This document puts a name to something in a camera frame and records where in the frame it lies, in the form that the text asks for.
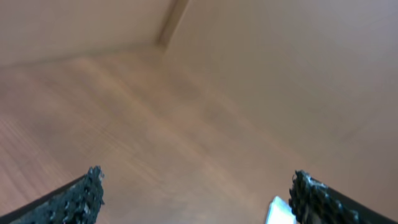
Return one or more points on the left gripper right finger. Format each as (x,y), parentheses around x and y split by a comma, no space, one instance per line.
(314,202)

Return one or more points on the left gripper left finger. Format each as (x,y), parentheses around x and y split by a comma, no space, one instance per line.
(77,202)

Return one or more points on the Samsung Galaxy smartphone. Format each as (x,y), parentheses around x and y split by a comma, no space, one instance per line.
(279,212)

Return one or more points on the cardboard box wall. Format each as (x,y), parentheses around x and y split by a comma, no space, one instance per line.
(317,79)

